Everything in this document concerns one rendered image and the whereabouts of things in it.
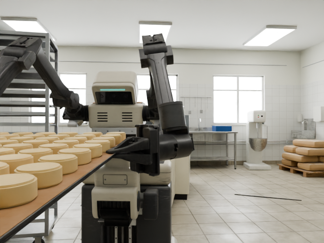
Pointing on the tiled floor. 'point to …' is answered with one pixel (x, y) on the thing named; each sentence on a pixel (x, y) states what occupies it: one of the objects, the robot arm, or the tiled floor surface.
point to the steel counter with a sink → (207, 136)
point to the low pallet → (302, 171)
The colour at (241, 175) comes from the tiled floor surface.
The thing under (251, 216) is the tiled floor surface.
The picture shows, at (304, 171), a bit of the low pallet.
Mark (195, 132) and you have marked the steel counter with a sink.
